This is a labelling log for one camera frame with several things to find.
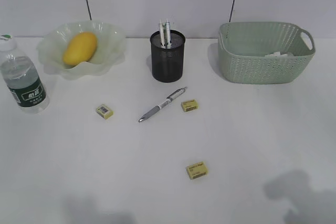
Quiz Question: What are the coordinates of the clear water bottle green label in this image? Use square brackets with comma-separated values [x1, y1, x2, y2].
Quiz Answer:
[1, 34, 49, 114]

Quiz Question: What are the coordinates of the yellow eraser front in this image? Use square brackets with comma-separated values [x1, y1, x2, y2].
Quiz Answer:
[186, 162, 208, 180]

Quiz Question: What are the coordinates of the beige white pen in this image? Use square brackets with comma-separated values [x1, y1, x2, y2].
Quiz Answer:
[159, 20, 165, 48]

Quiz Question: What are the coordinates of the waste paper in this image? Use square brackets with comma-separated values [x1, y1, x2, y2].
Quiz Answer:
[265, 51, 293, 58]

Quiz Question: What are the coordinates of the yellow eraser with barcode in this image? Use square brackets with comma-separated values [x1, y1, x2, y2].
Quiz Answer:
[96, 104, 113, 120]

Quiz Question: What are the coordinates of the grey white pen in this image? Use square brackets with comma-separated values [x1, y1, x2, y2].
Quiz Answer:
[138, 87, 187, 123]

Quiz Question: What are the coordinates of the yellow mango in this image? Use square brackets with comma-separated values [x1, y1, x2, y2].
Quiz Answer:
[62, 32, 98, 66]

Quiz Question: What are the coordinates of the blue white pen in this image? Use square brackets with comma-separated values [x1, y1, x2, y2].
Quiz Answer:
[165, 19, 171, 48]

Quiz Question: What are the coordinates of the black mesh pen holder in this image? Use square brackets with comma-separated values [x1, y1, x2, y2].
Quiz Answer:
[150, 30, 186, 83]

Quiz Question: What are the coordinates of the green woven plastic basket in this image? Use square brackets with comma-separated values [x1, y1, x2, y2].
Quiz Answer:
[218, 22, 316, 84]

